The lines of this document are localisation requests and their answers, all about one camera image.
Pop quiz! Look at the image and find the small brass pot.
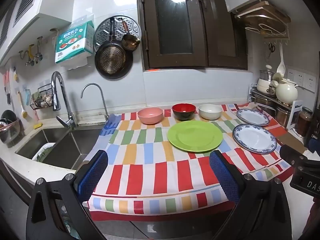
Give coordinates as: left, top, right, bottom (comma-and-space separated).
121, 19, 141, 51

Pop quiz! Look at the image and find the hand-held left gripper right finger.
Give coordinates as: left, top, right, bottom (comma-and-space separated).
209, 150, 293, 240

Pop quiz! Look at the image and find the steel sink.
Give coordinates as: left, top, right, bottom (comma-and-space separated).
15, 127, 104, 170

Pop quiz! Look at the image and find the white bowl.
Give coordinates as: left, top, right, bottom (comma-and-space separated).
198, 104, 223, 120

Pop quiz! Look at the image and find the wall corner shelf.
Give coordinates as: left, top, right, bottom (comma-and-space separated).
234, 1, 292, 34

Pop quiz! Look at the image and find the green plate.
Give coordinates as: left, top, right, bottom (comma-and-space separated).
167, 120, 223, 153

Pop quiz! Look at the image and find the colourful striped cloth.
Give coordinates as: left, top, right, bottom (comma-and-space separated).
84, 102, 295, 222

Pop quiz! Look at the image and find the yellow dish brush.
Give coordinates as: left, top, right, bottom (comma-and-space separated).
17, 91, 28, 118

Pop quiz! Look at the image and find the tall chrome faucet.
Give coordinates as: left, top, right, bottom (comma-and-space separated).
51, 71, 78, 130

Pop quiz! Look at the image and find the white wire rack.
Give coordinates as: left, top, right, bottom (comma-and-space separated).
244, 23, 290, 46

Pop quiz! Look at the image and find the cream ceramic pot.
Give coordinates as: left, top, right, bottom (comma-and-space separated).
275, 78, 299, 105

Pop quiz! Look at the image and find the dark wooden window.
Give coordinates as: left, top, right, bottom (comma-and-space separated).
136, 0, 248, 73

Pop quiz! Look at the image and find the black wire basket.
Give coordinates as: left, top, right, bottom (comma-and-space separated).
30, 85, 57, 110

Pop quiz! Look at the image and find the white ladle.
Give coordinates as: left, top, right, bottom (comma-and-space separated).
276, 44, 286, 74

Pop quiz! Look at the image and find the paper towel pack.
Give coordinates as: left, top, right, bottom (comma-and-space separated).
54, 21, 95, 70

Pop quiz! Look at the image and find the steel cooking pot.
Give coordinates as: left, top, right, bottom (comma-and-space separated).
252, 95, 277, 117

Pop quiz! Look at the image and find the white range hood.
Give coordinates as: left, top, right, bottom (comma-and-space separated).
0, 0, 79, 67

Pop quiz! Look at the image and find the red and black bowl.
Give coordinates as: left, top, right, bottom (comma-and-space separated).
171, 103, 196, 121

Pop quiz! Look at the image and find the white wall socket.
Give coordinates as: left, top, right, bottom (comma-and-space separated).
287, 68, 317, 93

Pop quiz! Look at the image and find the white dish in sink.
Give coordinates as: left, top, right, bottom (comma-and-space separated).
32, 142, 56, 161

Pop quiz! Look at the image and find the white metal shelf rack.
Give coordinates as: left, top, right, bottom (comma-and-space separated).
249, 84, 304, 130

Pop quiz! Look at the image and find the pink bowl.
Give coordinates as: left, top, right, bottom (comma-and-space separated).
137, 107, 164, 125

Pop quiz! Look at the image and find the steel mixing bowl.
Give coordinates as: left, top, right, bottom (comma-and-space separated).
0, 110, 20, 144

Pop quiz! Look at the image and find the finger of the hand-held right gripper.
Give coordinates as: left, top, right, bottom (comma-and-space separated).
279, 144, 309, 167

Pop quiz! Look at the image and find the thin chrome faucet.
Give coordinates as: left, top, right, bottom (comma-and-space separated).
80, 83, 110, 121

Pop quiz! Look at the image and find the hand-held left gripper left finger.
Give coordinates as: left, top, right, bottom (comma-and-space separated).
26, 149, 109, 240

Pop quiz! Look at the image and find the steamer pot with glass lid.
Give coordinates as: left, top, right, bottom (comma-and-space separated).
257, 65, 276, 95

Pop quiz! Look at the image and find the glass jar with brown contents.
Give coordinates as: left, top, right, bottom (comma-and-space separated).
295, 107, 313, 137

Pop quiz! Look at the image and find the yellow wall hook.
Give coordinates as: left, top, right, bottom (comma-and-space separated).
19, 37, 43, 67

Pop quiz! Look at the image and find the black frying pan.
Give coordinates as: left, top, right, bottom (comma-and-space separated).
94, 17, 133, 80

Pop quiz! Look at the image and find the blue floral plate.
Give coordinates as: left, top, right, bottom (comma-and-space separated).
236, 108, 270, 126
232, 124, 277, 154

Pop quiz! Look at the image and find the round steel steamer tray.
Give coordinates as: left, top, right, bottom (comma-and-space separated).
93, 15, 142, 53

